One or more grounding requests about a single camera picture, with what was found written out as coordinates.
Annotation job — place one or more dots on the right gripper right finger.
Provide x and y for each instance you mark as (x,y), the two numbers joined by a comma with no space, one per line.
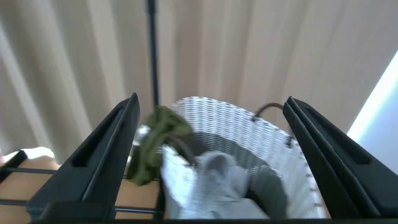
(342,193)

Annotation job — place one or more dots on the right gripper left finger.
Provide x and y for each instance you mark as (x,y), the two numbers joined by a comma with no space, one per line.
(93,193)

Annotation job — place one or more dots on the pale grey shorts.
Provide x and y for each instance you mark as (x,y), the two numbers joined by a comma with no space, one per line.
(220,183)

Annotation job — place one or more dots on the white laundry basket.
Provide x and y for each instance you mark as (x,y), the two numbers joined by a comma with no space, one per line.
(233,124)

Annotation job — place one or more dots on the black clothes rack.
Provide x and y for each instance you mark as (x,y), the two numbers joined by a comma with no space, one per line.
(152,46)

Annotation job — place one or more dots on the green garment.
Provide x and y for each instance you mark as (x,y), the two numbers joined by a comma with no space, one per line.
(155,137)

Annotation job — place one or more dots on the beige curtain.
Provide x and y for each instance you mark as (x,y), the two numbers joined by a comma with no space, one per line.
(233,46)

